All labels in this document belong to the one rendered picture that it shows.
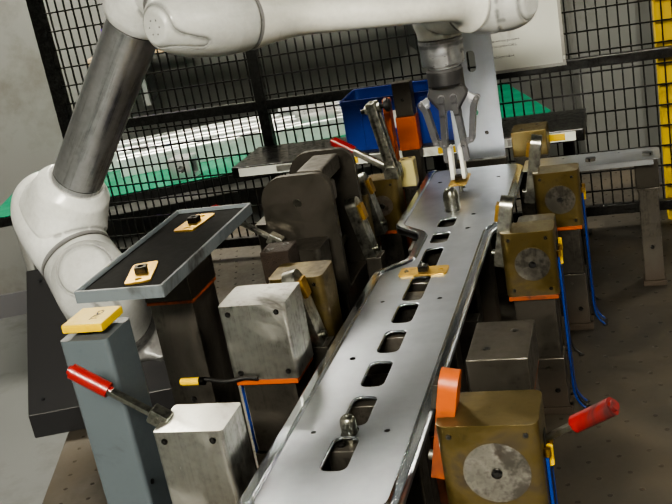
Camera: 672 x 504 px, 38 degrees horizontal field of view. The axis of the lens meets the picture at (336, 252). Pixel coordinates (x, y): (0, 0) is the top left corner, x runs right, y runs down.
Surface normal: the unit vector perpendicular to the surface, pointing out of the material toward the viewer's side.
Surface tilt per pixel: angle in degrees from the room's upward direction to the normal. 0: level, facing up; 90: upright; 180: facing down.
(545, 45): 90
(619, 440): 0
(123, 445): 90
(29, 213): 74
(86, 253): 51
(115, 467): 90
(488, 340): 0
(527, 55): 90
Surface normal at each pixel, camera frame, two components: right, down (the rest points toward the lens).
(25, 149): 0.08, 0.30
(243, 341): -0.25, 0.35
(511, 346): -0.18, -0.93
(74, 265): -0.01, -0.42
